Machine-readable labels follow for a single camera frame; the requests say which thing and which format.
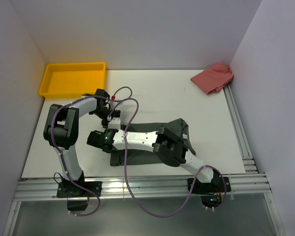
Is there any folded pink t-shirt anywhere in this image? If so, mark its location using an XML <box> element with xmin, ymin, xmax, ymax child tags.
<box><xmin>190</xmin><ymin>62</ymin><xmax>234</xmax><ymax>94</ymax></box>

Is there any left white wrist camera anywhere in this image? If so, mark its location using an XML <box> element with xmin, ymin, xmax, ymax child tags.
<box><xmin>111</xmin><ymin>100</ymin><xmax>123</xmax><ymax>109</ymax></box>

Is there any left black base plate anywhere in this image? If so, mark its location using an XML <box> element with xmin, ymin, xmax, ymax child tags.
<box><xmin>57</xmin><ymin>181</ymin><xmax>102</xmax><ymax>198</ymax></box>

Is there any dark green t-shirt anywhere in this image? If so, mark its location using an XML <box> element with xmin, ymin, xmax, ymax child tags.
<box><xmin>110</xmin><ymin>118</ymin><xmax>196</xmax><ymax>167</ymax></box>

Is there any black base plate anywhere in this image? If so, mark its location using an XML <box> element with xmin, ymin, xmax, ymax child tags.
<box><xmin>57</xmin><ymin>181</ymin><xmax>102</xmax><ymax>198</ymax></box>
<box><xmin>192</xmin><ymin>175</ymin><xmax>231</xmax><ymax>195</ymax></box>

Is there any yellow plastic tray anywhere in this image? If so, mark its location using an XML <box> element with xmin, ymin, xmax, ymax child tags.
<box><xmin>39</xmin><ymin>62</ymin><xmax>106</xmax><ymax>99</ymax></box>

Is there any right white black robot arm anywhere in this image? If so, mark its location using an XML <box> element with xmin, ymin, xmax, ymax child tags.
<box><xmin>87</xmin><ymin>128</ymin><xmax>220</xmax><ymax>192</ymax></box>

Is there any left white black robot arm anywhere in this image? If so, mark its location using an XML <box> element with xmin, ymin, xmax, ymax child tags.
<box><xmin>43</xmin><ymin>89</ymin><xmax>120</xmax><ymax>196</ymax></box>

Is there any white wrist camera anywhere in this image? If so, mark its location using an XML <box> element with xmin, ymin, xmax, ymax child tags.
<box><xmin>111</xmin><ymin>100</ymin><xmax>123</xmax><ymax>109</ymax></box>
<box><xmin>107</xmin><ymin>116</ymin><xmax>121</xmax><ymax>130</ymax></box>

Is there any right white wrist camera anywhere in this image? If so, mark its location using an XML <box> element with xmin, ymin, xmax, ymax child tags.
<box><xmin>107</xmin><ymin>116</ymin><xmax>121</xmax><ymax>130</ymax></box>

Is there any right side aluminium rail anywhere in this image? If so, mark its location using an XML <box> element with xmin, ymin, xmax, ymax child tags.
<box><xmin>223</xmin><ymin>85</ymin><xmax>259</xmax><ymax>174</ymax></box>

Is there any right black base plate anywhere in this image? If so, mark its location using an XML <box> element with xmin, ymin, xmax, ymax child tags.
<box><xmin>192</xmin><ymin>175</ymin><xmax>231</xmax><ymax>195</ymax></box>

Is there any front aluminium rail frame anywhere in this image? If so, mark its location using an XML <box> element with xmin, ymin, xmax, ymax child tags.
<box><xmin>3</xmin><ymin>173</ymin><xmax>286</xmax><ymax>236</ymax></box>

